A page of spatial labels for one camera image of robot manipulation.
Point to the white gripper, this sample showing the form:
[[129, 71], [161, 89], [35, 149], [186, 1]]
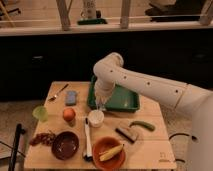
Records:
[[103, 92]]

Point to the grey towel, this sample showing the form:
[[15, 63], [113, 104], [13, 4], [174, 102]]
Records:
[[100, 106]]

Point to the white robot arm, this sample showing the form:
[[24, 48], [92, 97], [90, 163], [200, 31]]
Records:
[[182, 97]]

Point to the orange bowl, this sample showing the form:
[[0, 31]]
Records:
[[105, 144]]

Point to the purple bowl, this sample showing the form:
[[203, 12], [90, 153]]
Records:
[[65, 145]]

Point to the green plastic tray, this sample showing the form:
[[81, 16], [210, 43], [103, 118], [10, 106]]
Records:
[[122, 99]]

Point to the white cup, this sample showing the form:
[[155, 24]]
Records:
[[96, 118]]

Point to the blue sponge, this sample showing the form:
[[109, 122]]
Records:
[[71, 98]]

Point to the orange fruit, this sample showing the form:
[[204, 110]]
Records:
[[68, 114]]

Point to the green cucumber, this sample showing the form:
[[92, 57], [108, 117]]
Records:
[[144, 124]]

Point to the yellow corn cob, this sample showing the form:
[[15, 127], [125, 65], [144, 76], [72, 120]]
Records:
[[107, 155]]

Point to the green plastic cup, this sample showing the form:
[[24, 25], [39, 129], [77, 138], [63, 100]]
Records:
[[40, 113]]

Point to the red dried chili bunch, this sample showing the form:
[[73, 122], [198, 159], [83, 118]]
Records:
[[43, 138]]

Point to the black stand pole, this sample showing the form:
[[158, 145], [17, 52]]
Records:
[[18, 132]]

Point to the black object top right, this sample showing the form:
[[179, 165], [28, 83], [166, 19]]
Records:
[[181, 10]]

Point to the white handled brush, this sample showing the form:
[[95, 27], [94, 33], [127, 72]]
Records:
[[88, 152]]

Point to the green base plate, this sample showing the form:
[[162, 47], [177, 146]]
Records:
[[92, 21]]

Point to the wooden post middle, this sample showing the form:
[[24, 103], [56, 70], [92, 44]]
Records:
[[125, 11]]

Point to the wooden post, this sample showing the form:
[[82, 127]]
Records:
[[63, 13], [125, 11]]

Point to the wooden post left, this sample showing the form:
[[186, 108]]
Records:
[[63, 13]]

